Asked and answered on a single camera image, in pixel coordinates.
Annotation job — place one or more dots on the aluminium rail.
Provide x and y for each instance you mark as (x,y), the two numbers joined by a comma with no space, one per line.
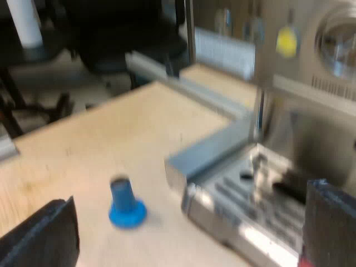
(194,83)

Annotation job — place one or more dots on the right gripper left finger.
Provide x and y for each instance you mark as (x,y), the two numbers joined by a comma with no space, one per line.
(47,236)

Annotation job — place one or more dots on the steel espresso machine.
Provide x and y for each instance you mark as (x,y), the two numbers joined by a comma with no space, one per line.
(292,111)

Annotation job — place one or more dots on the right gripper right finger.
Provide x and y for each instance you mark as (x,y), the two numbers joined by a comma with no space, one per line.
(333,228)

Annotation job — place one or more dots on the metal block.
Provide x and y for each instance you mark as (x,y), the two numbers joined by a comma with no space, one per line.
(205,151)

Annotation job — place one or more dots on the bright blue tamper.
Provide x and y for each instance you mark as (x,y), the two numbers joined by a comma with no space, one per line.
(123,204)

